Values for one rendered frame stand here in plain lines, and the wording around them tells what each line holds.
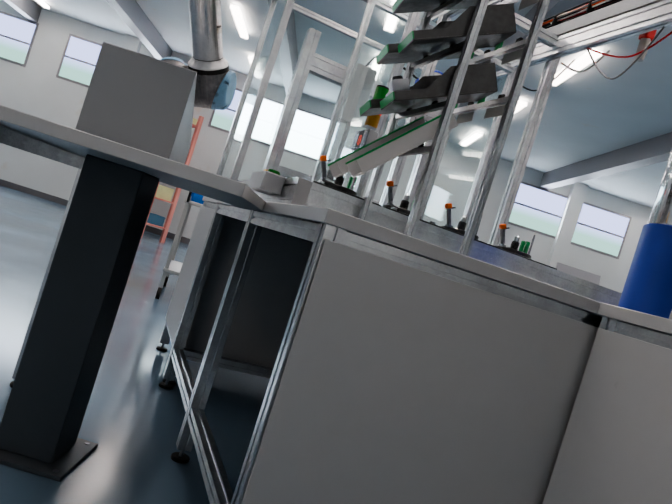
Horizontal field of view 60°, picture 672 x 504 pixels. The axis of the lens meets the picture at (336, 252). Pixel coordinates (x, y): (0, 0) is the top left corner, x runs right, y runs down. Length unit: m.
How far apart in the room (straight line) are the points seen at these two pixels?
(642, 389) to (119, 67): 1.46
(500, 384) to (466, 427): 0.13
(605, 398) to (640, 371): 0.11
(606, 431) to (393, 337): 0.53
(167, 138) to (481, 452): 1.09
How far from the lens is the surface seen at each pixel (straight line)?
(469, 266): 1.31
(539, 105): 3.14
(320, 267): 1.17
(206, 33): 1.75
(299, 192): 1.74
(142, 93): 1.65
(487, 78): 1.62
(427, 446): 1.38
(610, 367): 1.50
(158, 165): 1.26
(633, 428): 1.44
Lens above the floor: 0.78
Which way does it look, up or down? level
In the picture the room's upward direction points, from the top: 18 degrees clockwise
